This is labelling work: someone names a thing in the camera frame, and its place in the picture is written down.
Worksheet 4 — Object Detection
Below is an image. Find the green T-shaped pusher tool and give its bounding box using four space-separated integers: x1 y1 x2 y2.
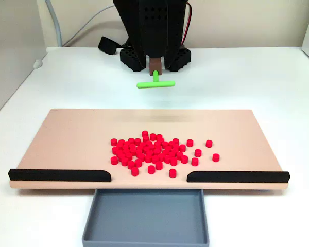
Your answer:
136 58 176 90

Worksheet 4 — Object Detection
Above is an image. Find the grey rectangular container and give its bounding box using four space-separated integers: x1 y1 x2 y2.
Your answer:
81 188 210 247

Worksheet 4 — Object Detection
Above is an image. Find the beige flat board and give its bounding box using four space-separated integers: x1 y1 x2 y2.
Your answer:
9 108 290 191

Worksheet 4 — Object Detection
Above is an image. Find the red white arm cable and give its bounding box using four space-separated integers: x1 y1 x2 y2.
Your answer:
181 1 194 47

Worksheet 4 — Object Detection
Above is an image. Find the black strap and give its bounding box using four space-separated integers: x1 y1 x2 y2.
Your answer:
97 36 122 56

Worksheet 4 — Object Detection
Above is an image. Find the thin white USB cable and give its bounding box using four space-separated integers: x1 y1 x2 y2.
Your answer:
62 5 114 47

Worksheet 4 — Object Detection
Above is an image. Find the thick pale grey cable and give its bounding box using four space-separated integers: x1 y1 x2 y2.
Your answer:
46 0 63 47

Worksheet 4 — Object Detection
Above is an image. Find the black edge rail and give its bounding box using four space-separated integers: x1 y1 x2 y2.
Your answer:
8 168 112 183
186 170 291 183

